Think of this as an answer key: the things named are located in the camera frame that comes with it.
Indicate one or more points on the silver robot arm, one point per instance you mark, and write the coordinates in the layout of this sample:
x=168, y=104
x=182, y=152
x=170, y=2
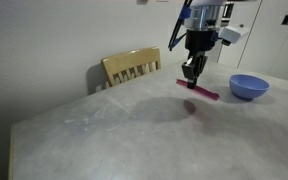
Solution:
x=203, y=30

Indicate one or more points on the wooden chair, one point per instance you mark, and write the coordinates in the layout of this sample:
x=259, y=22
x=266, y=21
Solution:
x=131, y=64

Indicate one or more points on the pink round plastic lid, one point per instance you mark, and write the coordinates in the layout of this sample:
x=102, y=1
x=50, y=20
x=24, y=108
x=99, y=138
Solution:
x=199, y=90

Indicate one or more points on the blue plastic bowl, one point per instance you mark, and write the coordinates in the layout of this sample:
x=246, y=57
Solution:
x=247, y=86

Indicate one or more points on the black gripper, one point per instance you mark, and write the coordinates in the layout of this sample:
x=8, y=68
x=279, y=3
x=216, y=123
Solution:
x=197, y=43

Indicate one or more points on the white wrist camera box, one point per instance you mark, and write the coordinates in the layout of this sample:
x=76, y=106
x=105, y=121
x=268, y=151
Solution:
x=232, y=33

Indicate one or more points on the black wall switch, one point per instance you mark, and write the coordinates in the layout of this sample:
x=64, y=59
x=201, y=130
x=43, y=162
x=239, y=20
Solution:
x=285, y=20

